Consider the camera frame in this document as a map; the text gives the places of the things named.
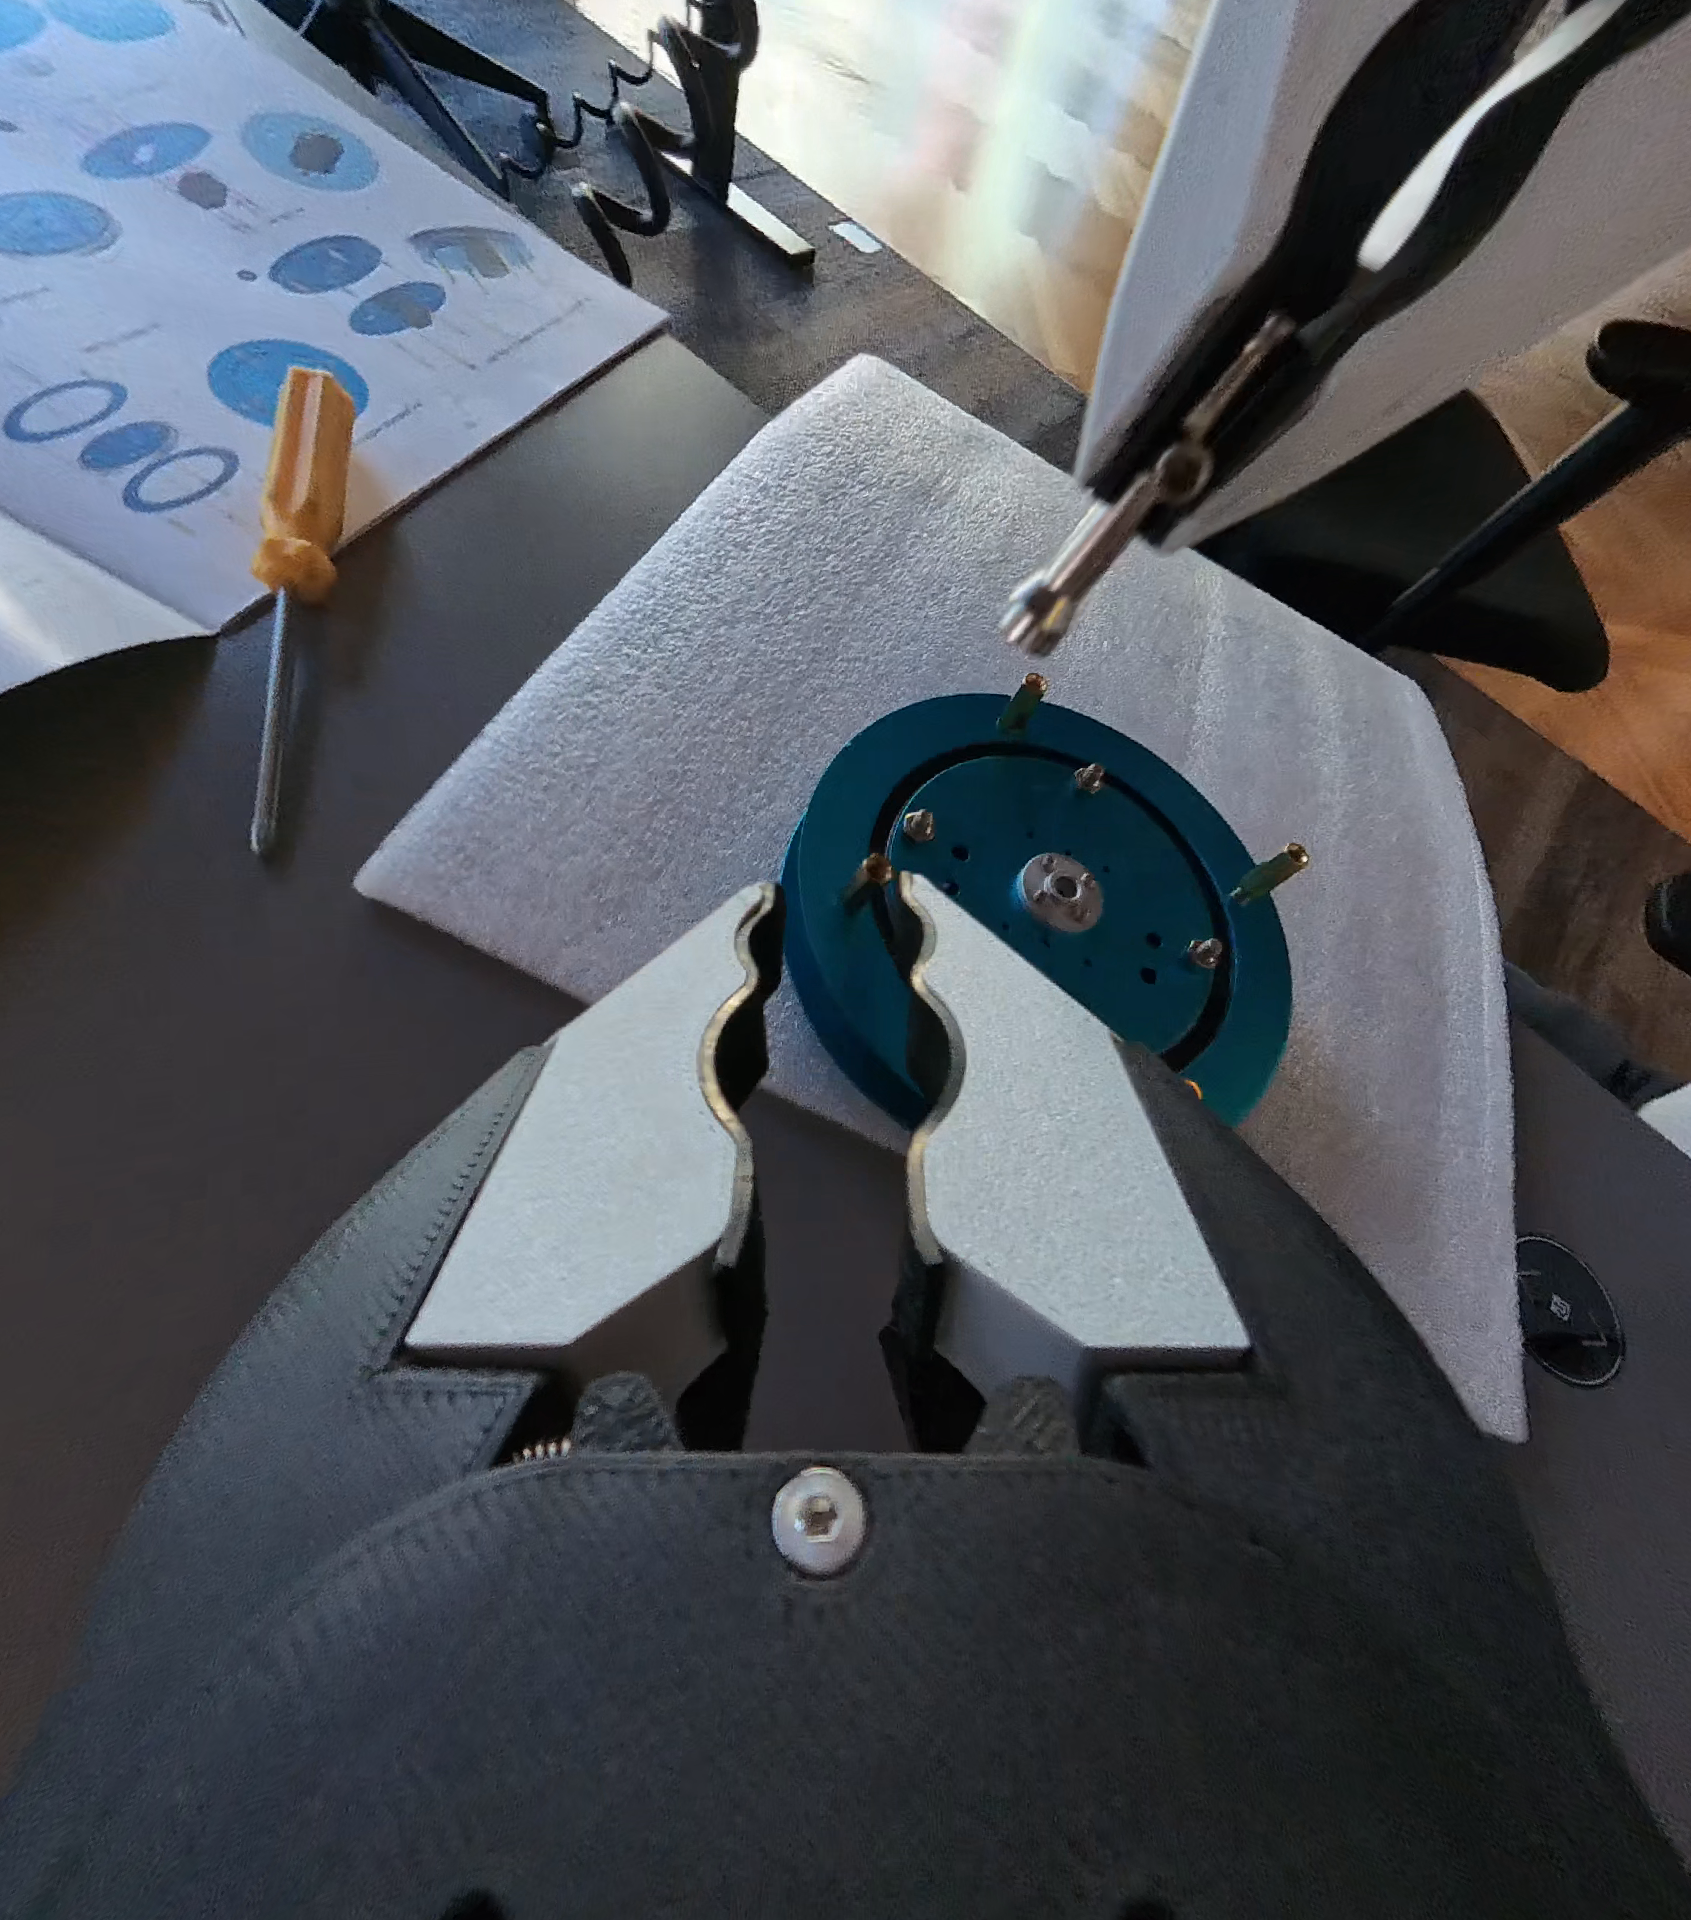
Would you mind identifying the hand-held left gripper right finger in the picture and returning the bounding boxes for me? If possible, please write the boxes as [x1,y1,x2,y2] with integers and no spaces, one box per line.
[879,874,1254,1455]

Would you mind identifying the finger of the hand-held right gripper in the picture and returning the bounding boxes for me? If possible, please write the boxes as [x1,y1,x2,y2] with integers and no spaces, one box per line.
[1076,0,1550,499]
[1140,0,1691,553]

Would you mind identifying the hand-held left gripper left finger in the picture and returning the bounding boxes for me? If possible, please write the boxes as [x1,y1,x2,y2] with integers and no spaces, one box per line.
[401,882,787,1452]

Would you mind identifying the blue round base plate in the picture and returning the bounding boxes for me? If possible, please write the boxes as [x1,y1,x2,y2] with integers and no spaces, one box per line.
[779,692,1296,1131]

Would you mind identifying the metal socket wrench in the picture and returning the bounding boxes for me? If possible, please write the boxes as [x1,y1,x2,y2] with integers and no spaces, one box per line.
[997,315,1302,659]

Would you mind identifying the black metal desk leg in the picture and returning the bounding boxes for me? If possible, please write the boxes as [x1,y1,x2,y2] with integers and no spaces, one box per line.
[657,0,819,276]

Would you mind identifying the dark grey desk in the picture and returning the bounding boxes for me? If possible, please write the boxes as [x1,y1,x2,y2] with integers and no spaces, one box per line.
[0,333,1691,1920]

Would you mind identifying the round black desk button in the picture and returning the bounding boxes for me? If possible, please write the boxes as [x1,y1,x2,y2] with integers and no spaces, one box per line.
[1514,1235,1626,1391]

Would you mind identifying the beige office chair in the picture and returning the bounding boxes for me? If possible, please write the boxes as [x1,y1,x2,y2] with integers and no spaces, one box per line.
[1360,195,1691,692]

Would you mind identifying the white foam sheet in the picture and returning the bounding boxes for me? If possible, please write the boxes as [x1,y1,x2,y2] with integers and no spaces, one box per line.
[353,353,1528,1446]

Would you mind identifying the black chair base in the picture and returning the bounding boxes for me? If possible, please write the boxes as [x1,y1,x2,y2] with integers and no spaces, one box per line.
[259,0,547,198]

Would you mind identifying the printed instruction manual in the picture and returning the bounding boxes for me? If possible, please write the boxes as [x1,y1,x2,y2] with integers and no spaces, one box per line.
[0,0,673,752]

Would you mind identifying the black coiled cable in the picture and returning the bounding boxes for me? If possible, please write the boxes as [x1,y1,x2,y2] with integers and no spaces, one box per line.
[499,14,727,289]

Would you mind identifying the yellow handled screwdriver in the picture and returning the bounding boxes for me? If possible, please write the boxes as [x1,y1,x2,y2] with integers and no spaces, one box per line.
[249,365,359,861]

